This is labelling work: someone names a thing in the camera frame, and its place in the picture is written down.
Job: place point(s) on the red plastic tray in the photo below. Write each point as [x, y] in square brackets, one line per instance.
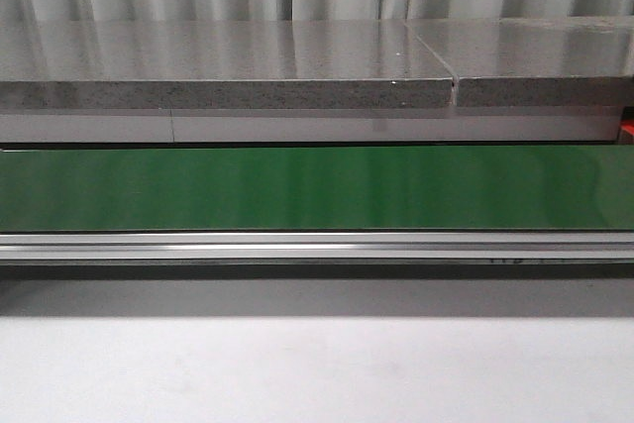
[626, 132]

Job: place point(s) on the grey stone slab left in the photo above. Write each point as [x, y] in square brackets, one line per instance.
[218, 65]

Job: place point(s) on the grey stone slab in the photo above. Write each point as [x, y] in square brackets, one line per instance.
[565, 62]
[218, 65]

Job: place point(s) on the aluminium conveyor side rail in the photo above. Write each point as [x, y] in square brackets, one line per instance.
[283, 246]

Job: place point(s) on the grey stone slab right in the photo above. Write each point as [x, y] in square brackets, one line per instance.
[565, 62]

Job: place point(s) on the white base panel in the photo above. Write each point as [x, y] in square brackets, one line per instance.
[505, 124]

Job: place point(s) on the green conveyor belt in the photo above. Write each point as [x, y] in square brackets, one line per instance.
[318, 188]

